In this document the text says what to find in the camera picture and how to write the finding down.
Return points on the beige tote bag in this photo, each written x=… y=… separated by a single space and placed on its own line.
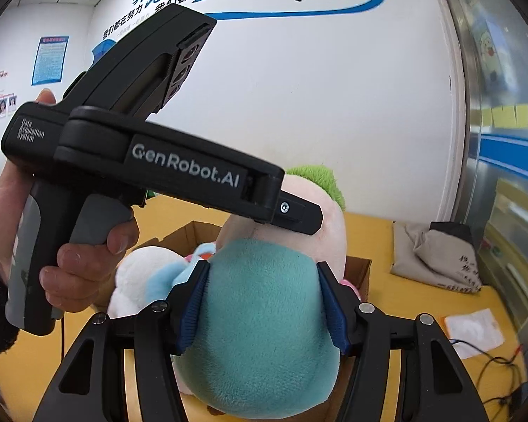
x=440 y=255

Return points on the teal peach plush green hair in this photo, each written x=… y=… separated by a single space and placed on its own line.
x=264 y=316

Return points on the yellow sticky note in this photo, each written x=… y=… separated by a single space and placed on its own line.
x=523 y=115
x=504 y=116

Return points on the glass partition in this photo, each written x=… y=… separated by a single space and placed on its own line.
x=510 y=228

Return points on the brown cardboard box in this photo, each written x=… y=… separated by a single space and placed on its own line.
x=180 y=239

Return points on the photo chart on wall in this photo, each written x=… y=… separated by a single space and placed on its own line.
x=0 y=107

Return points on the blue notice poster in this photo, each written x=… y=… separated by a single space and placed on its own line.
x=48 y=61

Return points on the cartoon drawing sheet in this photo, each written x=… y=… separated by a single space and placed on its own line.
x=488 y=50

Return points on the blue sign band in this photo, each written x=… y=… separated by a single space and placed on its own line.
x=510 y=154

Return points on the person's left hand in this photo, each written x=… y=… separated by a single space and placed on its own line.
x=79 y=272

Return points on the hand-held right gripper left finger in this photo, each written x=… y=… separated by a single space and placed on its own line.
x=193 y=312

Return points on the light blue plush toy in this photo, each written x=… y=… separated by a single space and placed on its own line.
x=171 y=277

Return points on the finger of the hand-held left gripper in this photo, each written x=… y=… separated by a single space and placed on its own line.
x=299 y=213

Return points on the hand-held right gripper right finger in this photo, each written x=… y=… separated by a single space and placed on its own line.
x=334 y=312

